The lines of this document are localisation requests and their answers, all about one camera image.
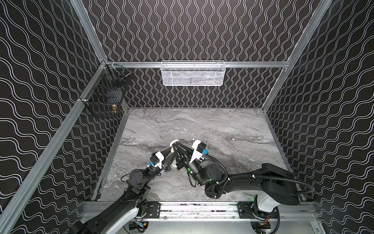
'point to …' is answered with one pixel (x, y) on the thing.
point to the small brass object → (114, 107)
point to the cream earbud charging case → (172, 149)
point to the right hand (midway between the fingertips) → (174, 145)
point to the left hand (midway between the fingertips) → (177, 149)
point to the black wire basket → (105, 95)
